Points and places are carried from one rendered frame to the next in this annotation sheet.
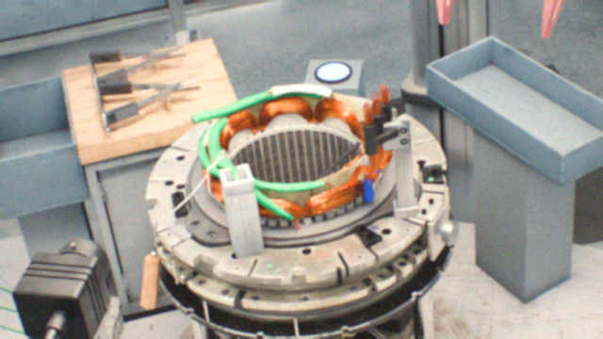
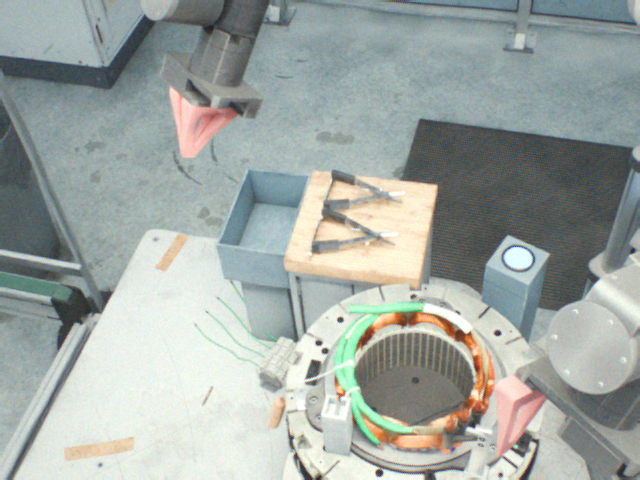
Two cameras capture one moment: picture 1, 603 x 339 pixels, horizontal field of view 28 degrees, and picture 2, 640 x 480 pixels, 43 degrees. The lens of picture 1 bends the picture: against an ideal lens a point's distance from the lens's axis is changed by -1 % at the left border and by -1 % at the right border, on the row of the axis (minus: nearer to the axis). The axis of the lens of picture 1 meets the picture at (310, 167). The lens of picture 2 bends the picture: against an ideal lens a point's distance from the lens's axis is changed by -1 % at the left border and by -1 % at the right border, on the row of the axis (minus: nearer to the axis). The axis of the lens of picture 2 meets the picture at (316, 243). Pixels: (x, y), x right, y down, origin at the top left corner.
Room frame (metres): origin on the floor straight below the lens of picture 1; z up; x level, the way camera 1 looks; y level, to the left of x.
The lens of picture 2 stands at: (0.52, -0.14, 1.99)
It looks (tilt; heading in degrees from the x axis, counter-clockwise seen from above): 50 degrees down; 29
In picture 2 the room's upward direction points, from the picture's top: 6 degrees counter-clockwise
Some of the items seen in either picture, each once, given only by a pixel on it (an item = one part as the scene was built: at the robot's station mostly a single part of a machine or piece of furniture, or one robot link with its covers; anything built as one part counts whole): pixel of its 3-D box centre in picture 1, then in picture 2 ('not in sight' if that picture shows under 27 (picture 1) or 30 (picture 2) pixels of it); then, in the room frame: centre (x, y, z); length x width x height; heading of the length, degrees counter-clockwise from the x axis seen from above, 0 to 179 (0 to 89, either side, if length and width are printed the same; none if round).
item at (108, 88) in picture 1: (115, 88); (334, 215); (1.26, 0.22, 1.09); 0.04 x 0.01 x 0.02; 86
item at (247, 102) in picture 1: (256, 102); (407, 312); (1.09, 0.05, 1.15); 0.15 x 0.04 x 0.02; 99
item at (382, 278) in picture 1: (382, 278); not in sight; (0.89, -0.06, 1.05); 0.02 x 0.02 x 0.01; 29
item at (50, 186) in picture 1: (52, 207); (274, 266); (1.25, 0.34, 0.92); 0.17 x 0.11 x 0.28; 11
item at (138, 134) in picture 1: (150, 98); (363, 226); (1.28, 0.19, 1.05); 0.20 x 0.19 x 0.02; 101
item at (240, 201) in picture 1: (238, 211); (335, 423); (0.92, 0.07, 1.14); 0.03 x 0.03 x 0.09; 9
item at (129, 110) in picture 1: (122, 113); (325, 245); (1.20, 0.21, 1.09); 0.04 x 0.01 x 0.02; 116
